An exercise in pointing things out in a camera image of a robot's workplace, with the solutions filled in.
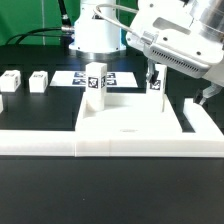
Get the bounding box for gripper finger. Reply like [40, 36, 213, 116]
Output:
[193, 83, 222, 105]
[146, 59, 158, 84]

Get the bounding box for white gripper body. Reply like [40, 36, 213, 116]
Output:
[126, 0, 224, 87]

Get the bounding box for white square table top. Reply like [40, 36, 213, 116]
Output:
[75, 93, 182, 134]

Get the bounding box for white sheet with tags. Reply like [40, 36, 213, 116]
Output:
[50, 71, 138, 88]

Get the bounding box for white L-shaped obstacle fence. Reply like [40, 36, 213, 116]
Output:
[0, 98, 224, 158]

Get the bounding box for white part at left edge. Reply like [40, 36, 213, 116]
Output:
[0, 94, 4, 114]

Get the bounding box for grey gripper cables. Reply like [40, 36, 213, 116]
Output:
[92, 3, 144, 38]

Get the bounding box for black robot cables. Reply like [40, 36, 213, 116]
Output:
[4, 0, 76, 46]

